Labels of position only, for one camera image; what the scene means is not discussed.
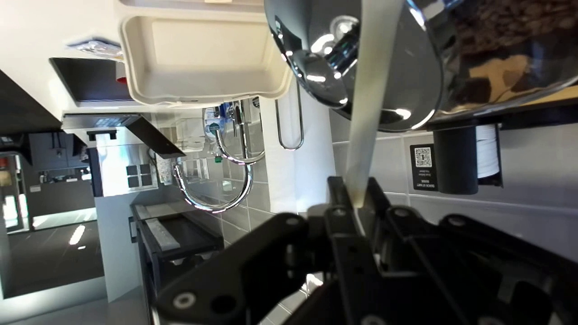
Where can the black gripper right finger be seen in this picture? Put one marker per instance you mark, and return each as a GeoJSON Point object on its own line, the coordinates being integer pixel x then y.
{"type": "Point", "coordinates": [480, 272]}

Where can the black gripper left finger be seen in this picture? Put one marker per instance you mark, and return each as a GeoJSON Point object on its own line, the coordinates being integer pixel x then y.
{"type": "Point", "coordinates": [240, 259]}

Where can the white plastic spoon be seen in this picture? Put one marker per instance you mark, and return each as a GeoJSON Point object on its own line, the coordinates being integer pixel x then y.
{"type": "Point", "coordinates": [372, 91]}

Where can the chrome sink faucet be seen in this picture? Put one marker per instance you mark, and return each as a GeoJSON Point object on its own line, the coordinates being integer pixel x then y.
{"type": "Point", "coordinates": [213, 201]}

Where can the white paper towel roll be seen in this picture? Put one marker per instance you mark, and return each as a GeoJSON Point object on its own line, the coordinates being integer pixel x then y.
{"type": "Point", "coordinates": [316, 164]}

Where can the chrome paper towel holder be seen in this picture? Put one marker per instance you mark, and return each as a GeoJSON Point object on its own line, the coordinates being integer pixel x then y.
{"type": "Point", "coordinates": [289, 142]}

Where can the beige clamshell takeout container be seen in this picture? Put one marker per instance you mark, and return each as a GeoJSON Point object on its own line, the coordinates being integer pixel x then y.
{"type": "Point", "coordinates": [204, 61]}

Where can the flat snack packet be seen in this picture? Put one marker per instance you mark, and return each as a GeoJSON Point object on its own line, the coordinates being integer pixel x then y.
{"type": "Point", "coordinates": [92, 46]}

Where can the QR code wall sign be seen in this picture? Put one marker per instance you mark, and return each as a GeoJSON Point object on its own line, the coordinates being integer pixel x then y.
{"type": "Point", "coordinates": [422, 167]}

